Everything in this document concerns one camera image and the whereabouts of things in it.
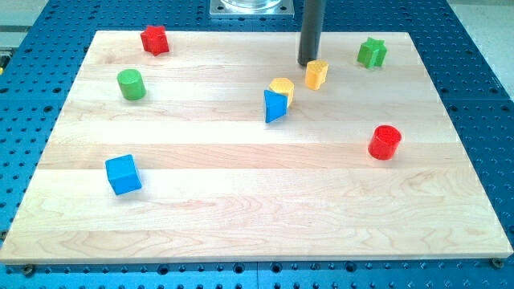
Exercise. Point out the green star block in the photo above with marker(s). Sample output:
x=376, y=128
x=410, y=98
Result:
x=372, y=53

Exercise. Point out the blue cube block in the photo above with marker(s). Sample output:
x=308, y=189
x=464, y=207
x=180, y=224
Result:
x=122, y=174

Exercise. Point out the yellow hexagon block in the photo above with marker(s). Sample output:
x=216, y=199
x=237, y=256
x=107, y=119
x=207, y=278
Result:
x=283, y=86

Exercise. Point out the yellow heart block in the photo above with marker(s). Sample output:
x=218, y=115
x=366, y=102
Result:
x=315, y=75

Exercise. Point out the red cylinder block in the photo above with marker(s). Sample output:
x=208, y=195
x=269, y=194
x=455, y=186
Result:
x=384, y=142

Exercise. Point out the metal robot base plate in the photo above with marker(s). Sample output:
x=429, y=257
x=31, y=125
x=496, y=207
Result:
x=251, y=8

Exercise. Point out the wooden board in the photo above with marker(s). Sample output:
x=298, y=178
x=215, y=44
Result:
x=219, y=183

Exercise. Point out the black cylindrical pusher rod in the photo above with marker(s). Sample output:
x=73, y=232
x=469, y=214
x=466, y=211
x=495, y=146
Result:
x=311, y=28

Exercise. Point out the blue perforated table plate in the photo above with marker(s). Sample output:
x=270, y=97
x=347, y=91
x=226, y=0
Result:
x=40, y=74

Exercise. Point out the blue triangle block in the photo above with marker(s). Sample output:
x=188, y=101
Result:
x=275, y=105

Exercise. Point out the red star block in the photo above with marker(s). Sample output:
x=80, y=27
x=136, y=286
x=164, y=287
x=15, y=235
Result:
x=154, y=40

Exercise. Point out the green cylinder block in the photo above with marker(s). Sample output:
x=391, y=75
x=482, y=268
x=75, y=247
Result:
x=131, y=84

